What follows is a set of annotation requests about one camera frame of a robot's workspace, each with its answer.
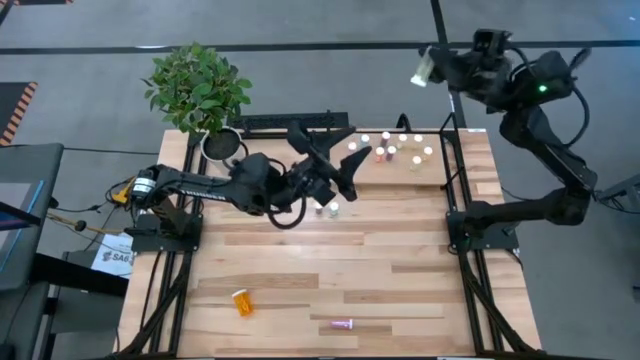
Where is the green plant in white pot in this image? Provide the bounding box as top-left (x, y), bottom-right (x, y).
top-left (141, 41), bottom-right (254, 166)

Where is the black chair base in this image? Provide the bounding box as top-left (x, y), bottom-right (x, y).
top-left (591, 173), bottom-right (640, 215)

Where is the hazard-striped black floor mat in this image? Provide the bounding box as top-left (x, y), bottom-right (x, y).
top-left (0, 81), bottom-right (39, 147)

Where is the grey cabinet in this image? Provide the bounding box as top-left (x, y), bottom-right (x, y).
top-left (0, 143), bottom-right (65, 294)

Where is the wide orange medicine bottle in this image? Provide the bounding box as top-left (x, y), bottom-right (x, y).
top-left (231, 288), bottom-right (255, 318)

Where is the black aluminium table frame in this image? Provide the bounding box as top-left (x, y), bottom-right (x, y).
top-left (115, 127), bottom-right (546, 359)

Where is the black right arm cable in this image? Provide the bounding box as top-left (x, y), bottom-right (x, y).
top-left (509, 44), bottom-right (594, 149)

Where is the white printed paper sign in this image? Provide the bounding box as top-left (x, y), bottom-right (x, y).
top-left (91, 232), bottom-right (136, 279)

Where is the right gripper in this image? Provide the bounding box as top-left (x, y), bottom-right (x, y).
top-left (427, 45), bottom-right (516, 104)

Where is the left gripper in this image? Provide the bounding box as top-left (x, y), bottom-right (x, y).
top-left (287, 121), bottom-right (374, 206)

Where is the small white-capped bottle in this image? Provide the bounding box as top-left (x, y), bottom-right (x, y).
top-left (409, 47), bottom-right (435, 89)

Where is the black side table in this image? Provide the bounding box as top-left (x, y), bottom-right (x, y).
top-left (29, 252), bottom-right (130, 299)

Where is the yellow cable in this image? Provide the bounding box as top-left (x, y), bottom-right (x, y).
top-left (110, 174), bottom-right (139, 205)

